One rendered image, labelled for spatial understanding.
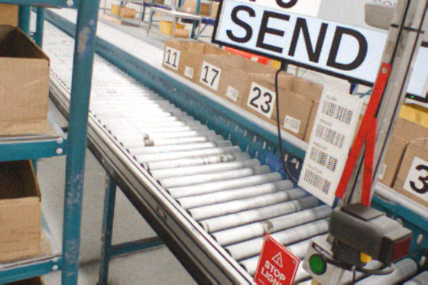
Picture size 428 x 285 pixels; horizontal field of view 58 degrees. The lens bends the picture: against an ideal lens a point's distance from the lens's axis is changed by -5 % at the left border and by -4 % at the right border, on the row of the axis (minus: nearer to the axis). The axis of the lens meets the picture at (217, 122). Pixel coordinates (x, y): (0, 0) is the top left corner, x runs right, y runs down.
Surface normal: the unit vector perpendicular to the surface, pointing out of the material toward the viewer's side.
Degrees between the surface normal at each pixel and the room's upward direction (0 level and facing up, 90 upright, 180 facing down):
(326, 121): 90
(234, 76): 90
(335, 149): 90
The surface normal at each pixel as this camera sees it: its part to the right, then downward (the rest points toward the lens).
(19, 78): 0.58, 0.35
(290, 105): -0.80, 0.04
